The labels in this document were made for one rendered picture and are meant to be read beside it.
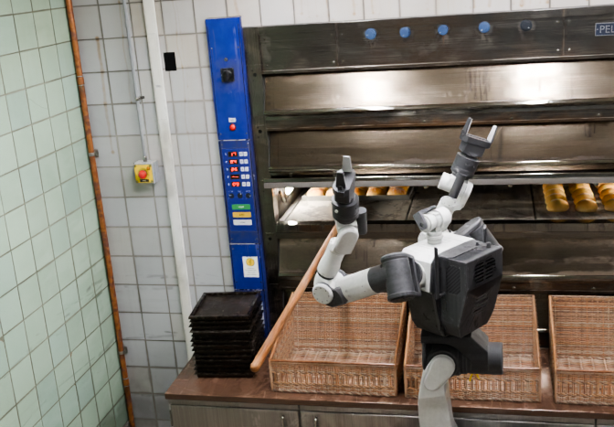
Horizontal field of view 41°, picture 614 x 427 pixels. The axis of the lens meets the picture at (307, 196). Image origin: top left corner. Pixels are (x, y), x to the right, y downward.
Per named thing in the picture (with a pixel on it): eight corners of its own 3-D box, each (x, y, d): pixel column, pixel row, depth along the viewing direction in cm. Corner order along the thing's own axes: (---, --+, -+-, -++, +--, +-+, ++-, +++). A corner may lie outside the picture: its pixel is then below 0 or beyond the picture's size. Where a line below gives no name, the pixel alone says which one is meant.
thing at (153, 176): (141, 180, 400) (138, 159, 397) (160, 179, 397) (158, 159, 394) (134, 184, 393) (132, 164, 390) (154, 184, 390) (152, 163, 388)
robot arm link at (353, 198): (323, 189, 258) (325, 218, 266) (353, 193, 256) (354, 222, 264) (333, 165, 268) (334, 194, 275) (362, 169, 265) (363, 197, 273)
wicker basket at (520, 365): (412, 346, 391) (409, 292, 383) (535, 348, 379) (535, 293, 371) (403, 399, 345) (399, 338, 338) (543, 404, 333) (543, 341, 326)
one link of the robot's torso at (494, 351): (502, 365, 299) (502, 320, 294) (502, 382, 287) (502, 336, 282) (425, 362, 306) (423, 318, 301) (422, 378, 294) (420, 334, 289)
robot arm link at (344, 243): (338, 211, 274) (325, 240, 282) (343, 229, 267) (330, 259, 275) (356, 214, 276) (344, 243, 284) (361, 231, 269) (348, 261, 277)
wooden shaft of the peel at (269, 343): (259, 374, 252) (258, 365, 251) (249, 373, 252) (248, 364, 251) (354, 205, 411) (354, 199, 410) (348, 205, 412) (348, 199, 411)
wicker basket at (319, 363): (295, 342, 404) (290, 290, 397) (410, 346, 391) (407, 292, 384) (269, 392, 359) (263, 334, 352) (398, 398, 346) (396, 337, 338)
